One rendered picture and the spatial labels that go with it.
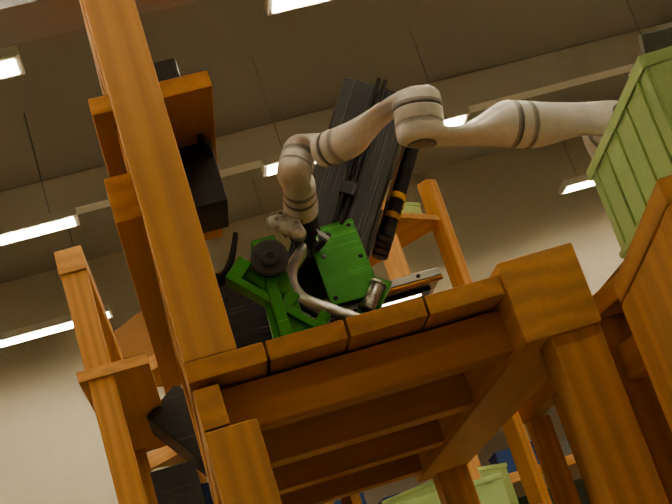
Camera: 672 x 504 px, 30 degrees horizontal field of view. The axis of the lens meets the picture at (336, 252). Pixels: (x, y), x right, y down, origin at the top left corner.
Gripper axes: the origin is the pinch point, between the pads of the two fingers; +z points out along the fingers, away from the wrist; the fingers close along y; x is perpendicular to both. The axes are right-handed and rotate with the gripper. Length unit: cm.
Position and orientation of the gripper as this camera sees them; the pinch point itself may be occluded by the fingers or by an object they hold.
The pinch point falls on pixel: (303, 247)
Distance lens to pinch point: 279.0
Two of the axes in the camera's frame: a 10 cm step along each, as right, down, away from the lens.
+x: -4.8, 7.3, -4.8
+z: 0.2, 5.5, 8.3
